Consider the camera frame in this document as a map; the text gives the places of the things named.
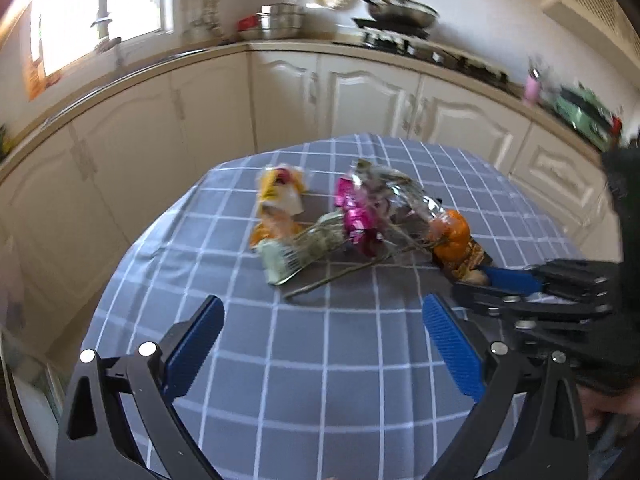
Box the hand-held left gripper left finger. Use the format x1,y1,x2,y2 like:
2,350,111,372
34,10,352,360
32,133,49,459
55,294,226,480

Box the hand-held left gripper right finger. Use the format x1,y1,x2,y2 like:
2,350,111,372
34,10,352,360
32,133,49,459
421,292,591,480

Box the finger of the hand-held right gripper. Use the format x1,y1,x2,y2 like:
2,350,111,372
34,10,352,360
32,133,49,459
452,284,613,331
482,259,613,298

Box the orange plastic wrapper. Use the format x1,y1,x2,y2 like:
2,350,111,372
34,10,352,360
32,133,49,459
429,209,472,261

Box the green white wrapper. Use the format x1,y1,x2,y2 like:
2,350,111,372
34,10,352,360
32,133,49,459
257,212,348,287

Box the clear foil wrapper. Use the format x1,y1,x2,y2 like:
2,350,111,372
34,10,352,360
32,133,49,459
350,159,448,233

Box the pink foil wrapper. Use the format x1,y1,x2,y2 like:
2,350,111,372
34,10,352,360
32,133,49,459
334,175,388,257

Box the yellow snack wrapper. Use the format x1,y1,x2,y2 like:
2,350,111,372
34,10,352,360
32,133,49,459
256,164,307,211

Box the person's right forearm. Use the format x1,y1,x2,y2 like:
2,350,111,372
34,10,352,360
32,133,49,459
582,390,640,480

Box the cream drawer cabinets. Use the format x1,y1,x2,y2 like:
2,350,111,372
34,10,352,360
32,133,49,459
505,122,623,266

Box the green electric cooker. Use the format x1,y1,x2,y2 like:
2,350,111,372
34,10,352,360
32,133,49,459
552,85,613,151

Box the cream cabinets under sink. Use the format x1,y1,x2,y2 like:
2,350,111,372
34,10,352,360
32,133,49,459
0,50,256,331

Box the cream cabinets under stove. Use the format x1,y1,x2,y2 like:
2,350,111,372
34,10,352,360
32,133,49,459
247,50,531,171

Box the black gas stove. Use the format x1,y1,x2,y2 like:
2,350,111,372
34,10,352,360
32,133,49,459
362,30,511,86

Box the steel wok with lid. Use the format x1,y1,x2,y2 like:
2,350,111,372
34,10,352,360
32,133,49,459
332,0,440,28

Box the beige kitchen countertop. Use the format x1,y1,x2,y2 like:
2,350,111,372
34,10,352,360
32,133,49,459
0,37,606,186

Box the metal sink faucet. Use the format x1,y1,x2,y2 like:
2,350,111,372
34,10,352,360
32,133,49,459
90,10,126,66

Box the stainless steel steamer pot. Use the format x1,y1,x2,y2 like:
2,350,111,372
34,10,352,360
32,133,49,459
259,0,307,40

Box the kitchen window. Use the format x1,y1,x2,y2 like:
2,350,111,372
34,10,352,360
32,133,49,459
27,0,173,78

